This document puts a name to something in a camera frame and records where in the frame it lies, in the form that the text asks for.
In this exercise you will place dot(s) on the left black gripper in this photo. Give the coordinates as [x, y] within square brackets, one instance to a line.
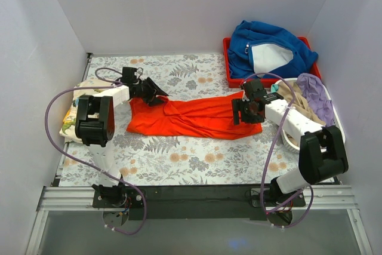
[150, 90]

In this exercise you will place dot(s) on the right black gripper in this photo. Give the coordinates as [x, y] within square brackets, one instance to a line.
[237, 111]

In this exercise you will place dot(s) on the orange t shirt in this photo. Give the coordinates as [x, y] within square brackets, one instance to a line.
[204, 118]

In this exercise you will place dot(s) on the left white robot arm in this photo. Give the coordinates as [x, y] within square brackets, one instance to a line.
[95, 127]

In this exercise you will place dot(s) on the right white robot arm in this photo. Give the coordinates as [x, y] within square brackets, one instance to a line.
[322, 154]

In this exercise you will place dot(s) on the beige garment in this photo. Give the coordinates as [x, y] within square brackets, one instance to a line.
[300, 103]

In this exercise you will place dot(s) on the blue zip jacket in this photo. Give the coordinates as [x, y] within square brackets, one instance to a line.
[265, 49]

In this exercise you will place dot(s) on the floral tablecloth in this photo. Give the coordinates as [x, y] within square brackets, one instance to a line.
[179, 160]

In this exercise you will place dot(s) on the white laundry basket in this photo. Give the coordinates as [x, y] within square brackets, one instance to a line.
[291, 143]

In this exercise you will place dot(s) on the purple garment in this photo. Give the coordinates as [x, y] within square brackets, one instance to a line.
[314, 92]

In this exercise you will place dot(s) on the dinosaur print folded cloth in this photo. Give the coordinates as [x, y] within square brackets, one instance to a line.
[88, 87]

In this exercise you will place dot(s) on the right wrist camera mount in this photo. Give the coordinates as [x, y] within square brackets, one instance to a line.
[245, 97]

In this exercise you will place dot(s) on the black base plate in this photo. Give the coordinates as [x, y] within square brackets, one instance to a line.
[182, 202]

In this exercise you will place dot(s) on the aluminium frame rail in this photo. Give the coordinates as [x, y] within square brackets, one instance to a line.
[325, 220]

